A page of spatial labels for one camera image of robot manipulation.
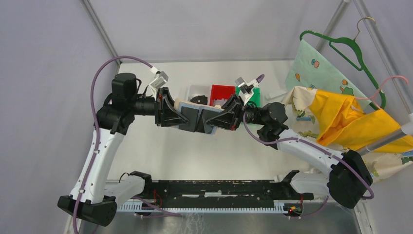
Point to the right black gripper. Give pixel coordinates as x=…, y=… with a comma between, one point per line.
x=231, y=120

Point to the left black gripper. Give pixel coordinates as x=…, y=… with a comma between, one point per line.
x=165, y=112

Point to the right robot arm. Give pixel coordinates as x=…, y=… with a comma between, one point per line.
x=343, y=175

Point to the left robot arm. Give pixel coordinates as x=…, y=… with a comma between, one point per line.
x=90, y=200

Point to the black VIP cards stack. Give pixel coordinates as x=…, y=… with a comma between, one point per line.
x=200, y=99

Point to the red plastic bin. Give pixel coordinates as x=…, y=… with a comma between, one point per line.
x=220, y=92

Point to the green plastic bin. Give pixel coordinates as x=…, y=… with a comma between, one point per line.
x=254, y=100

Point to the white plastic bin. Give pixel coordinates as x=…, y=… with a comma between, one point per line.
x=195, y=90

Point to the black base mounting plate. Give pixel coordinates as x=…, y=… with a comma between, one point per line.
x=220, y=193

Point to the light green cartoon cloth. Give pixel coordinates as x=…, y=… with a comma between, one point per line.
x=311, y=69

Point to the yellow cloth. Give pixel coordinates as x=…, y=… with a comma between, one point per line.
x=342, y=121

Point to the cream cartoon print cloth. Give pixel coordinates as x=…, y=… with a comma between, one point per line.
x=382, y=163

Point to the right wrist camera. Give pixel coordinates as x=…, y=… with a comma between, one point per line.
x=246, y=89

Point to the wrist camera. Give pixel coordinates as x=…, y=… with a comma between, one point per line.
x=160, y=79
x=246, y=89

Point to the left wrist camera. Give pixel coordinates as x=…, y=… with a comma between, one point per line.
x=160, y=79

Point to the white slotted cable duct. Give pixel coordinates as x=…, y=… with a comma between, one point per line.
x=137, y=206

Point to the metal clothes rail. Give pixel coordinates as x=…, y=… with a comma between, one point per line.
x=405, y=130

